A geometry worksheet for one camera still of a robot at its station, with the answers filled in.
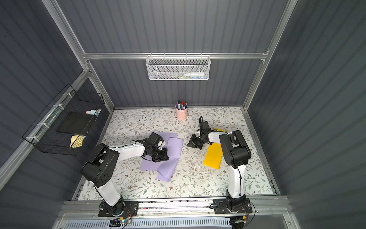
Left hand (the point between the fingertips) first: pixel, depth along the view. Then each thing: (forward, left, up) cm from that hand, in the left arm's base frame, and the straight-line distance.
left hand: (171, 160), depth 90 cm
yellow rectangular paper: (+4, -28, -1) cm, 28 cm away
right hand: (+10, -10, +1) cm, 14 cm away
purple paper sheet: (-6, +3, +1) cm, 7 cm away
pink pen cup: (+36, -6, +11) cm, 39 cm away
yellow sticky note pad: (-6, +37, +33) cm, 50 cm away
